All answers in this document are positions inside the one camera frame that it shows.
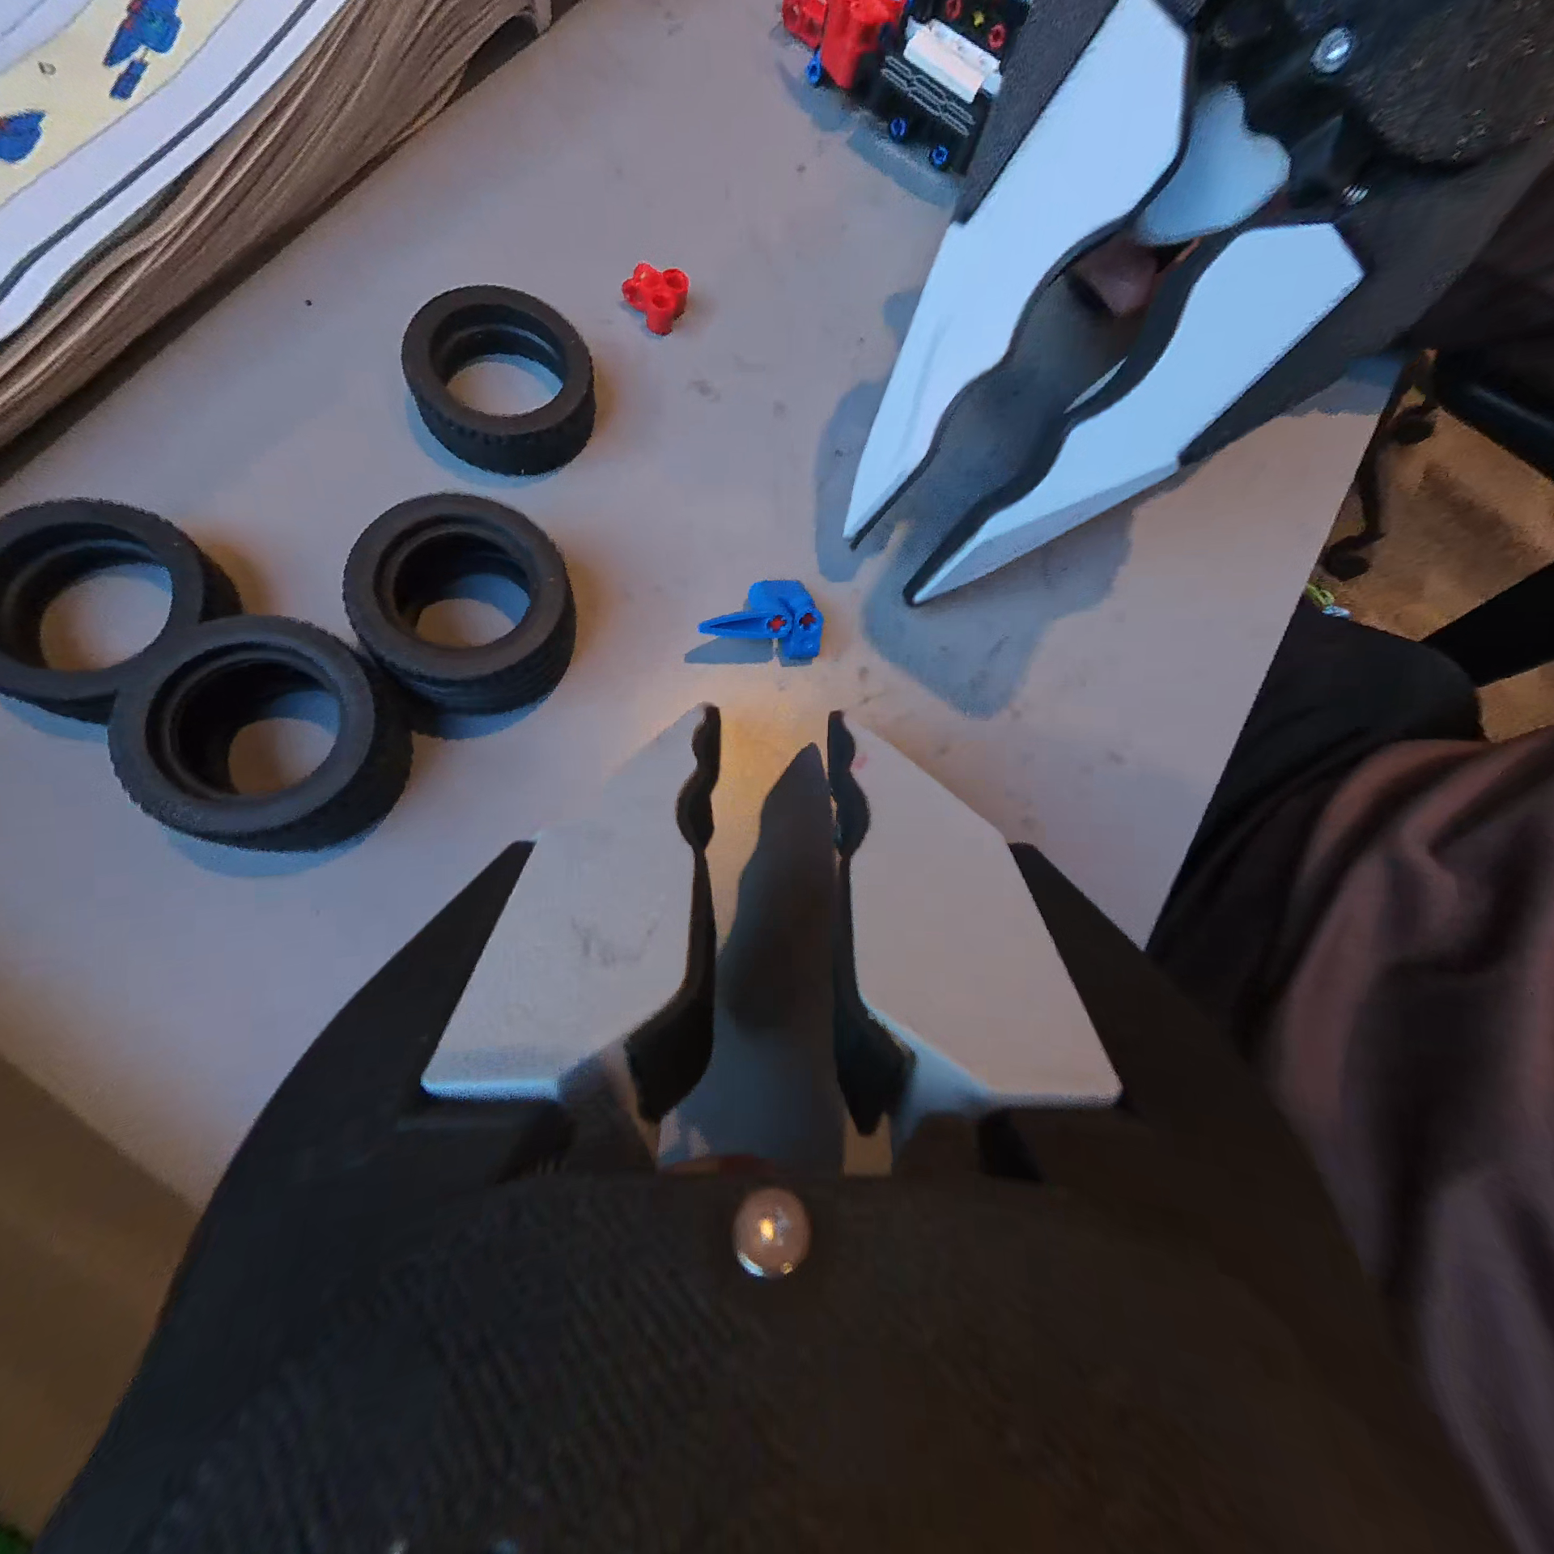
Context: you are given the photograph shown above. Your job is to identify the wide black rubber tyre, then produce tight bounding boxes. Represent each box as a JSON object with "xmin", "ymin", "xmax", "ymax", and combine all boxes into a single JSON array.
[
  {"xmin": 107, "ymin": 612, "xmax": 414, "ymax": 851},
  {"xmin": 342, "ymin": 492, "xmax": 577, "ymax": 740}
]

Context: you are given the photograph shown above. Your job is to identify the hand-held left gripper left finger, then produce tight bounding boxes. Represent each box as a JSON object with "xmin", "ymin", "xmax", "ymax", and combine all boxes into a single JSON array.
[{"xmin": 418, "ymin": 705, "xmax": 723, "ymax": 1125}]

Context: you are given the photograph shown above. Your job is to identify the person's right hand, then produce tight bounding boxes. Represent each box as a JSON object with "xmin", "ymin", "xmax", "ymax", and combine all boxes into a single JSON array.
[{"xmin": 1075, "ymin": 237, "xmax": 1173, "ymax": 320}]

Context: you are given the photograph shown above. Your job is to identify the narrow black rubber tyre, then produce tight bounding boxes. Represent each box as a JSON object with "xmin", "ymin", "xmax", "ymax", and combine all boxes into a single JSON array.
[
  {"xmin": 401, "ymin": 285, "xmax": 599, "ymax": 477},
  {"xmin": 0, "ymin": 497, "xmax": 244, "ymax": 725}
]

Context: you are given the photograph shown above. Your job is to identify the black office chair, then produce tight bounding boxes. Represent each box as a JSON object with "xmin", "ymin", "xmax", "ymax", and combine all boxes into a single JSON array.
[{"xmin": 1317, "ymin": 351, "xmax": 1554, "ymax": 584}]

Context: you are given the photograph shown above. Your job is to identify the beige wooden table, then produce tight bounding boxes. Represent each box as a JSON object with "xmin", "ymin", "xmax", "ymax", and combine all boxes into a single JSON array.
[{"xmin": 0, "ymin": 1056, "xmax": 201, "ymax": 1532}]

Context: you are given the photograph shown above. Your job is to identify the toy brick car model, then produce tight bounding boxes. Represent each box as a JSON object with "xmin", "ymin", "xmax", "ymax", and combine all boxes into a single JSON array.
[{"xmin": 781, "ymin": 0, "xmax": 1034, "ymax": 174}]

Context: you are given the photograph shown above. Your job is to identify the grey desk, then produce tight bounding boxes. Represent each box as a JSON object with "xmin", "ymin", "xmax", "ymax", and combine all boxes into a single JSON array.
[{"xmin": 0, "ymin": 0, "xmax": 1410, "ymax": 1215}]

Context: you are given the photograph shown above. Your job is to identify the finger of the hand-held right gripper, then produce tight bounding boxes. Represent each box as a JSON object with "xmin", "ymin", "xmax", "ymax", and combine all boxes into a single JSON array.
[
  {"xmin": 842, "ymin": 0, "xmax": 1197, "ymax": 551},
  {"xmin": 901, "ymin": 216, "xmax": 1367, "ymax": 608}
]

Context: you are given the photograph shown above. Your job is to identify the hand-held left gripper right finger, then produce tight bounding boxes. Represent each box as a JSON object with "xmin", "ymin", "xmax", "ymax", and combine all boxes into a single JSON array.
[{"xmin": 825, "ymin": 710, "xmax": 1125, "ymax": 1139}]

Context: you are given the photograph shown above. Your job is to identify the blue pointed brick assembly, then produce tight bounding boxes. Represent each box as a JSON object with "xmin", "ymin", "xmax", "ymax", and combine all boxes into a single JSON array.
[{"xmin": 697, "ymin": 579, "xmax": 827, "ymax": 662}]

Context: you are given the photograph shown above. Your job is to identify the person's right forearm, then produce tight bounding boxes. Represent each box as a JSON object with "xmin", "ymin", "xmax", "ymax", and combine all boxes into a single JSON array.
[{"xmin": 1397, "ymin": 157, "xmax": 1554, "ymax": 359}]

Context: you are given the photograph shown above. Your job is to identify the open instruction book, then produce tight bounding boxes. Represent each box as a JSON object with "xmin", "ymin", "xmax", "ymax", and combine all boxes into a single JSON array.
[{"xmin": 0, "ymin": 0, "xmax": 560, "ymax": 444}]

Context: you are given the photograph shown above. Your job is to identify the small red connector brick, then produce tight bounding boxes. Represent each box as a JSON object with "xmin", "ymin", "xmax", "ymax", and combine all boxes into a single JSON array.
[{"xmin": 620, "ymin": 261, "xmax": 692, "ymax": 336}]

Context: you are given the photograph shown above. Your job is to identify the person's brown shirt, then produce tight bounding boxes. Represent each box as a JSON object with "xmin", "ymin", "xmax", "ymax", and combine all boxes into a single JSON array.
[{"xmin": 1262, "ymin": 725, "xmax": 1554, "ymax": 1554}]

